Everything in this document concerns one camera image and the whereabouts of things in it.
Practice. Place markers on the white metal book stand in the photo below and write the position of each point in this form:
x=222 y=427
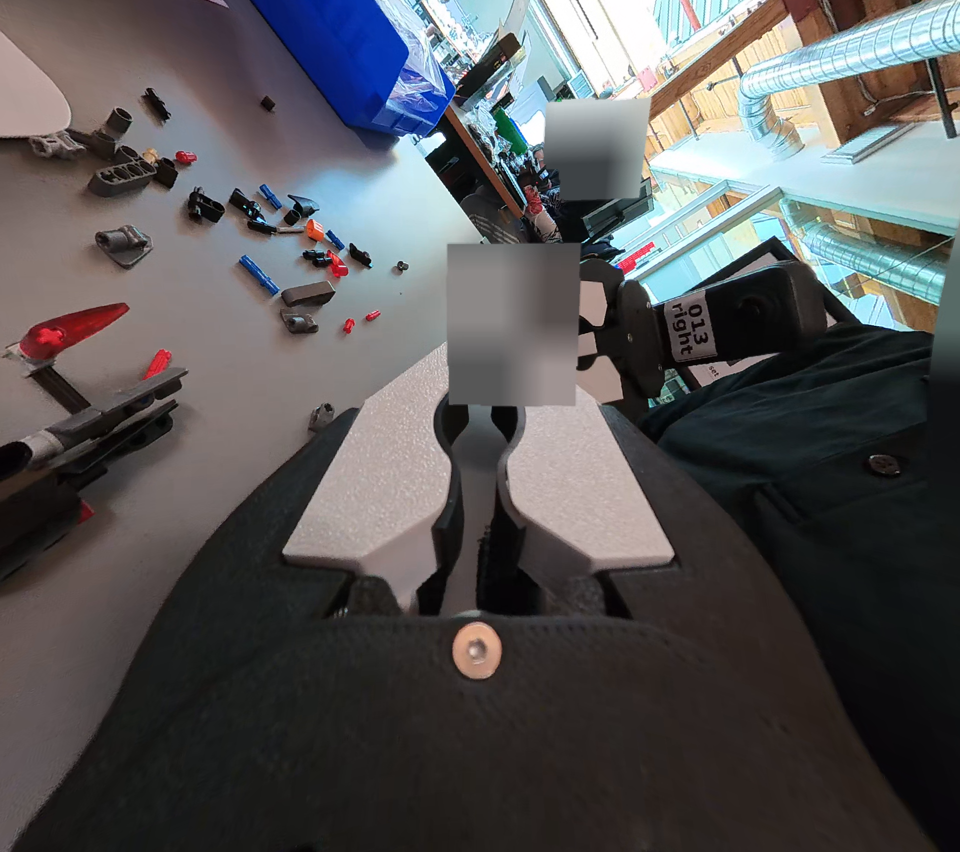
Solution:
x=30 y=94

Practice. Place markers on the black red lego subassembly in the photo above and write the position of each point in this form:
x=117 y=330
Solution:
x=71 y=330

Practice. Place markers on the blue plastic parts bin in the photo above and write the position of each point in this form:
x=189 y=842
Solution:
x=315 y=26

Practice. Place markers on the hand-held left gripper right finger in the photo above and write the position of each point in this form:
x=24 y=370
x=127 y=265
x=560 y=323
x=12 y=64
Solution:
x=592 y=492

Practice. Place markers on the black computer monitor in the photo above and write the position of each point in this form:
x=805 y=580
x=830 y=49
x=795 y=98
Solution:
x=619 y=210

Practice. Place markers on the pile of lego pieces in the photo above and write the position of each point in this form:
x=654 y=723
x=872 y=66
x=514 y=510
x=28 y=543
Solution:
x=307 y=293

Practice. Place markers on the person's black clothing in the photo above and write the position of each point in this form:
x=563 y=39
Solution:
x=825 y=567

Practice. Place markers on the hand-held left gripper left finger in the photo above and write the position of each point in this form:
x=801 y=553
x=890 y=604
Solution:
x=375 y=484

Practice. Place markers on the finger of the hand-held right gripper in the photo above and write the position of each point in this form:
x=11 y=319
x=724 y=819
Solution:
x=600 y=381
x=596 y=306

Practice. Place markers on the clear plastic bag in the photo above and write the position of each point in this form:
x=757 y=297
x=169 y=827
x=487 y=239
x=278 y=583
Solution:
x=405 y=56

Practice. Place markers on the silver ventilation duct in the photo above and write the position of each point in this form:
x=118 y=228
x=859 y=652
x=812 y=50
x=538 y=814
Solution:
x=870 y=259
x=862 y=53

